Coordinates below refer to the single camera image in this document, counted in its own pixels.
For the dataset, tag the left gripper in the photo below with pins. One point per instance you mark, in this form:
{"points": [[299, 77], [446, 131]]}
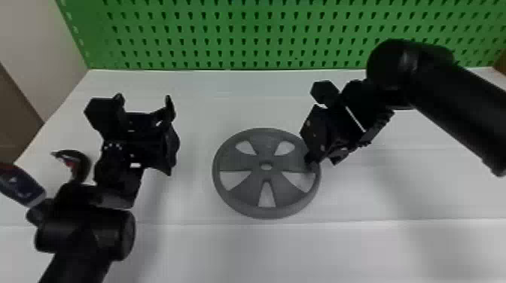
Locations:
{"points": [[152, 140]]}

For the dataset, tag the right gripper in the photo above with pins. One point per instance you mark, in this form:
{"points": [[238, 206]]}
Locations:
{"points": [[328, 128]]}

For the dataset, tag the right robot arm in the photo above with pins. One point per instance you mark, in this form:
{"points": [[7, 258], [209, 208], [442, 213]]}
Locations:
{"points": [[446, 95]]}

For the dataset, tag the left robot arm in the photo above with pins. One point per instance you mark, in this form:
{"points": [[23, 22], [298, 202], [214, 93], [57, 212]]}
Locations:
{"points": [[85, 233]]}

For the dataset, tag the grey wheel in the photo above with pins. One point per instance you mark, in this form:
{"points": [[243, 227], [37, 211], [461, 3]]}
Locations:
{"points": [[253, 185]]}

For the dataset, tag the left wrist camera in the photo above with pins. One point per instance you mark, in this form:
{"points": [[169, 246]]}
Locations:
{"points": [[100, 116]]}

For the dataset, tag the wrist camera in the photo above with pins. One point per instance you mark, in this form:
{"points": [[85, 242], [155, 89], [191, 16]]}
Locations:
{"points": [[100, 116], [325, 93]]}

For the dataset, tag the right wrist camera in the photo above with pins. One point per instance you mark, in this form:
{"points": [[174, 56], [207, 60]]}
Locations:
{"points": [[325, 93]]}

